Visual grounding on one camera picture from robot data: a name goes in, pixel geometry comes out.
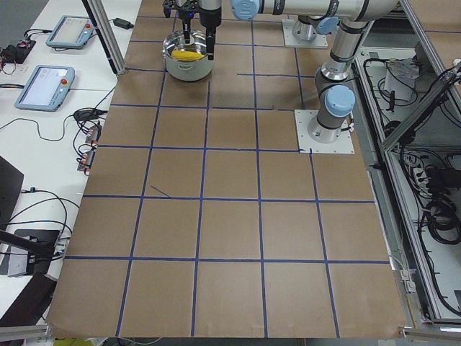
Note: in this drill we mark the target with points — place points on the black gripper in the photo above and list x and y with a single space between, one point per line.
209 14

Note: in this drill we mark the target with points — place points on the yellow corn cob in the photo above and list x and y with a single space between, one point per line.
186 56

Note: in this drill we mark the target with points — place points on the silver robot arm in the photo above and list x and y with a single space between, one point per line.
257 70

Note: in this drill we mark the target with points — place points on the white cooking pot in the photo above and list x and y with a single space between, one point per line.
187 71

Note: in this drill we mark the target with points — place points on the black power adapter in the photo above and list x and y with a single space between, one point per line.
122 23

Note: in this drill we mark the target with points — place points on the far teach pendant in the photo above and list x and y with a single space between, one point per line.
71 32

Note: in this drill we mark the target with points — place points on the teach pendant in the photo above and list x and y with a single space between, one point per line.
46 88
71 32

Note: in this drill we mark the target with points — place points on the near teach pendant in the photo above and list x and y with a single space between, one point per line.
46 88

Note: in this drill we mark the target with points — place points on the small circuit board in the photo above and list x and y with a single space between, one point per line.
85 162

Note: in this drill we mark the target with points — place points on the brown paper table cover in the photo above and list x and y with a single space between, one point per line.
206 222

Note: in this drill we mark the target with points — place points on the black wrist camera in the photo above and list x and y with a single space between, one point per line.
185 10

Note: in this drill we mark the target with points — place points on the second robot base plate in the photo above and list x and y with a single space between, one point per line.
301 35

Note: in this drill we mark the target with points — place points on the aluminium frame post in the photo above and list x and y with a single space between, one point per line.
98 16

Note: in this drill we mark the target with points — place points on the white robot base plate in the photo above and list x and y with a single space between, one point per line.
312 138

